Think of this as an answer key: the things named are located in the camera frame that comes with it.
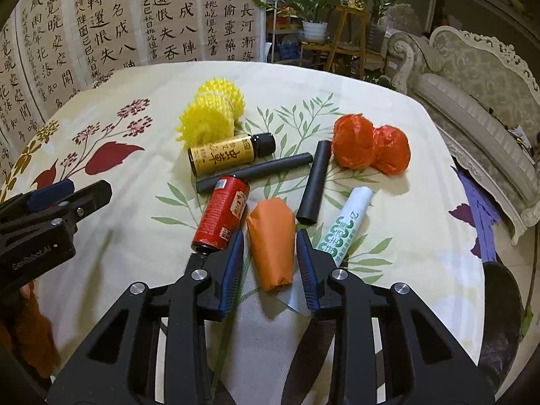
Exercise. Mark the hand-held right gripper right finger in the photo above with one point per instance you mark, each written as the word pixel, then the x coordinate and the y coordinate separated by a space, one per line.
pixel 308 278

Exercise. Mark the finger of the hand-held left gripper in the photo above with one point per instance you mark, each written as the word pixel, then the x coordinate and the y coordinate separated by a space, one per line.
pixel 48 195
pixel 95 196

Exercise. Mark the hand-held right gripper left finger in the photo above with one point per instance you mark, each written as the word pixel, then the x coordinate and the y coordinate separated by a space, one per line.
pixel 232 278

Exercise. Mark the orange paper wrapper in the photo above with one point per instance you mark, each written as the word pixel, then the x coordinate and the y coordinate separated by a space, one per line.
pixel 272 244

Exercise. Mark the red label small bottle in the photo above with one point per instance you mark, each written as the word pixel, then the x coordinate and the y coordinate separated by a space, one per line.
pixel 221 215

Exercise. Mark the white green printed tube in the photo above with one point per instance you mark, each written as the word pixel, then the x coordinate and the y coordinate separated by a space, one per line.
pixel 348 228

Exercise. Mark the wide black tube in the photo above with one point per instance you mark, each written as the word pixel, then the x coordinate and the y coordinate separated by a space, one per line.
pixel 314 181

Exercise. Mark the thin black tube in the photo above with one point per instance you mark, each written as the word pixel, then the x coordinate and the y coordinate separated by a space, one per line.
pixel 261 171

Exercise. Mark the yellow label small bottle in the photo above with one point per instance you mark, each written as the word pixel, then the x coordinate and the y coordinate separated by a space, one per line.
pixel 223 154

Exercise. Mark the yellow foam fruit net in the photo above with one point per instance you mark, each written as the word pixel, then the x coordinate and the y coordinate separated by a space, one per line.
pixel 211 114

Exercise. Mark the red plastic bag ball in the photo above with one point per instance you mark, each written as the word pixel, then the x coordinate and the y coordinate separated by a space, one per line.
pixel 392 149
pixel 354 141

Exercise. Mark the black trash bin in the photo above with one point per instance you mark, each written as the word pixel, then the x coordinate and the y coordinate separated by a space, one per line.
pixel 502 303

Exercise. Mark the person's left hand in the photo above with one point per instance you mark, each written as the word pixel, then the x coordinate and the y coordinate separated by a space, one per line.
pixel 26 291

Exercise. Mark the floral tablecloth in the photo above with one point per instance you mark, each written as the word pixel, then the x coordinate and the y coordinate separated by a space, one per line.
pixel 147 219

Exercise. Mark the calligraphy paper scroll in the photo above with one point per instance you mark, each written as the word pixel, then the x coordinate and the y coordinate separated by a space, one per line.
pixel 230 12
pixel 48 50
pixel 168 12
pixel 107 21
pixel 14 105

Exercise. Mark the purple cloth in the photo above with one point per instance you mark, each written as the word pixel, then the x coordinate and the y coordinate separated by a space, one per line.
pixel 481 211

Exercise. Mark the low leafy green plant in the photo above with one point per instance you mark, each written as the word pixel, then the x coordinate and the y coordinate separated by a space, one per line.
pixel 379 80

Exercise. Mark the ornate cream sofa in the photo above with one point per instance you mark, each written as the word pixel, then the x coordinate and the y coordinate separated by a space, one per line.
pixel 472 105

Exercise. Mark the white metal shelf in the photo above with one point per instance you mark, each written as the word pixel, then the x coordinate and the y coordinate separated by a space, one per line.
pixel 284 38

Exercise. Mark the green plant in white pot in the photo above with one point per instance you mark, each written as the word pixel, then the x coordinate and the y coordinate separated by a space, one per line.
pixel 315 31

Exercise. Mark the pile of papers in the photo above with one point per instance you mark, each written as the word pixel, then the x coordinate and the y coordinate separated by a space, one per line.
pixel 519 137

